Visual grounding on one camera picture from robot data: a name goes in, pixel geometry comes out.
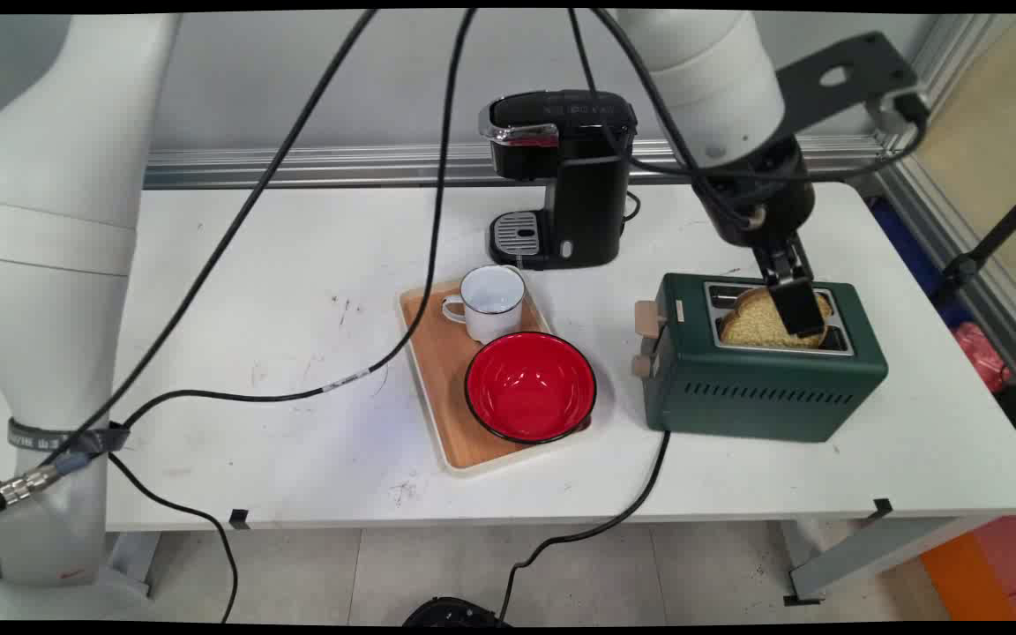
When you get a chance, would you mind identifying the black toaster power cord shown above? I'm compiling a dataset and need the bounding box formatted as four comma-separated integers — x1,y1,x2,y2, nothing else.
494,429,672,623

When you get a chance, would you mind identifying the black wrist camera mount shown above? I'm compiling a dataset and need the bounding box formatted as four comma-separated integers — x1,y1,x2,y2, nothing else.
775,32,930,135

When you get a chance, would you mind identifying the toasted bread slice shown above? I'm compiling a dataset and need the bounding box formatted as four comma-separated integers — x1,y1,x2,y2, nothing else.
720,285,833,348

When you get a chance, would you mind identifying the grey table leg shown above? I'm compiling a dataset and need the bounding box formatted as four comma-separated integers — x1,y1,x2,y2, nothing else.
781,516,998,607

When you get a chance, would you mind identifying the grey velcro cable strap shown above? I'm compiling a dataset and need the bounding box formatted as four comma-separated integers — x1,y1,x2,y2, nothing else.
7,419,131,456

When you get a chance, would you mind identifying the green two-slot toaster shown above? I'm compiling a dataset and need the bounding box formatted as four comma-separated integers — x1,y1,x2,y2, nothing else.
632,273,889,444

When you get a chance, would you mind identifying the aluminium frame rail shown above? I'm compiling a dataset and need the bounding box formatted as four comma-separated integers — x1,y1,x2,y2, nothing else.
145,134,893,190

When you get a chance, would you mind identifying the black round object on floor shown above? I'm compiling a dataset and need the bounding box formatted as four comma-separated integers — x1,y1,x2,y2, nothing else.
402,597,509,625

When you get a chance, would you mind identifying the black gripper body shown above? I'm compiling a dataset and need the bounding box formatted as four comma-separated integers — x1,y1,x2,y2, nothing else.
691,137,817,250

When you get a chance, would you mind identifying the white enamel mug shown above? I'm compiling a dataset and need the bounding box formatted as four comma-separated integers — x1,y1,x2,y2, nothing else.
442,265,527,344

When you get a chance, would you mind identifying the black tripod stand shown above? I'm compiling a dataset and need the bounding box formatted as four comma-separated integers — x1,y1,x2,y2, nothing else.
936,172,1016,305

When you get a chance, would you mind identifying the wooden serving tray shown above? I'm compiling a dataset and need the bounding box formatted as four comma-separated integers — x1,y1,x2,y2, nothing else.
398,279,593,474

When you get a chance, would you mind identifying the red bowl with black rim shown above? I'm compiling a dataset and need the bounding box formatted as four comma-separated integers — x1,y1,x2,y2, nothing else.
464,332,598,445

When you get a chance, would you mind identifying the black coffee machine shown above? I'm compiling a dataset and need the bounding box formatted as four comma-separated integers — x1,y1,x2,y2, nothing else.
479,90,639,271

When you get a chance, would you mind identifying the red plastic bag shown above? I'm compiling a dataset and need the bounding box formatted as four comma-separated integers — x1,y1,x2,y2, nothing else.
953,322,1012,393

